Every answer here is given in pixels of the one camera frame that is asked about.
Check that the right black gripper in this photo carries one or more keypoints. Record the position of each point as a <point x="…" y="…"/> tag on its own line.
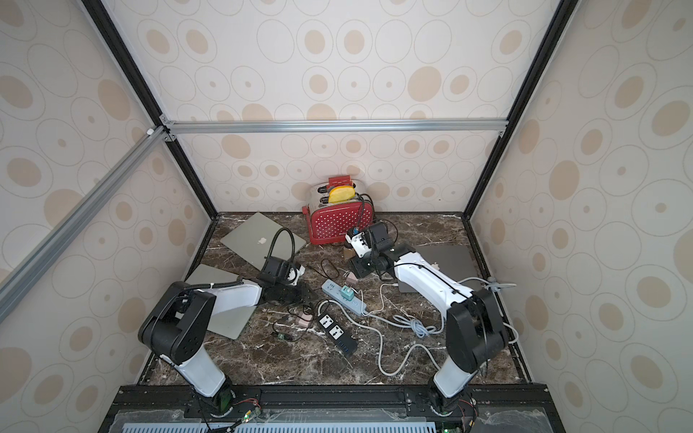
<point x="363" y="264"/>

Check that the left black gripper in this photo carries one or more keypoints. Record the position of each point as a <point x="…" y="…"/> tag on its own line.
<point x="299" y="297"/>

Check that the pink charger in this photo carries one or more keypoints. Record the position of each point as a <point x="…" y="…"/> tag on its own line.
<point x="304" y="320"/>
<point x="351" y="279"/>

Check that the white power strip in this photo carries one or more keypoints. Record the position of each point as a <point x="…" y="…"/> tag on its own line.
<point x="332" y="289"/>

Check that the black power strip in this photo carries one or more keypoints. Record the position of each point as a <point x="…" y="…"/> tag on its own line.
<point x="338" y="335"/>

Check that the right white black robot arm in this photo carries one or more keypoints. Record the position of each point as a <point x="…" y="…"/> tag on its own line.
<point x="475" y="330"/>

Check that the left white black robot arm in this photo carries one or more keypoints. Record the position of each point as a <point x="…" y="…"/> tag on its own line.
<point x="175" y="329"/>

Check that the silver laptop front left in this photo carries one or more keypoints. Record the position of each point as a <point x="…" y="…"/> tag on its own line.
<point x="228" y="324"/>

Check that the dark grey laptop right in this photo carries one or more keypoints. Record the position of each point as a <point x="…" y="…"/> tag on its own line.
<point x="455" y="261"/>

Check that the brown wooden block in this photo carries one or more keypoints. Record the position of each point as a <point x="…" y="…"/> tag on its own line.
<point x="348" y="253"/>

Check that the red toaster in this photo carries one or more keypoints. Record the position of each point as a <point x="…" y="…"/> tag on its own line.
<point x="329" y="223"/>

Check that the yellow toy bread slice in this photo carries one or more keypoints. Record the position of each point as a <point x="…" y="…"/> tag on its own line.
<point x="342" y="193"/>

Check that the red toy bread slice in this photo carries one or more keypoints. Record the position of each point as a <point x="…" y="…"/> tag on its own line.
<point x="340" y="181"/>

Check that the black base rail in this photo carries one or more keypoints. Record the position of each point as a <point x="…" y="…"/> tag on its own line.
<point x="334" y="408"/>

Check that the back aluminium rail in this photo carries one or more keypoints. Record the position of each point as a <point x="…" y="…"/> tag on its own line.
<point x="337" y="126"/>

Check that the aluminium rail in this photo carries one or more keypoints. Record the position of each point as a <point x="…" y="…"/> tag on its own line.
<point x="337" y="126"/>
<point x="23" y="278"/>

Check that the left aluminium rail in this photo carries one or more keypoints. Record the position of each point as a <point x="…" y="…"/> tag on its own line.
<point x="23" y="278"/>

